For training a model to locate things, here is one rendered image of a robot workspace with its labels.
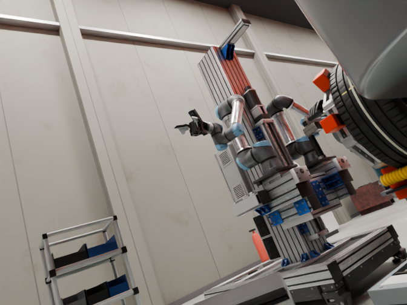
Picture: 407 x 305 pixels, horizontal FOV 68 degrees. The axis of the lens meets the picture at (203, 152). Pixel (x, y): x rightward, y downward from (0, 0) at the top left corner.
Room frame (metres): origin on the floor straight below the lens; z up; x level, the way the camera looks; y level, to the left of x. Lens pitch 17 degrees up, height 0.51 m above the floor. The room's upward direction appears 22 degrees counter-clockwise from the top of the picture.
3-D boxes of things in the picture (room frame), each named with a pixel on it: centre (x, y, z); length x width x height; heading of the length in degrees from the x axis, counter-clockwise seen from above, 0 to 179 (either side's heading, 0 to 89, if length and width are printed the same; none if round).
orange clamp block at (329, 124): (1.45, -0.64, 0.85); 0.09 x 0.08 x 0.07; 127
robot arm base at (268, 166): (2.01, -0.39, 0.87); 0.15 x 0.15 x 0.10
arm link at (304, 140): (2.33, -0.76, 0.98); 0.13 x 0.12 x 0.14; 26
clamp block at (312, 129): (1.71, -0.63, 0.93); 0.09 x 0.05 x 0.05; 37
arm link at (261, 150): (2.01, -0.38, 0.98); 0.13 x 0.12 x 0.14; 54
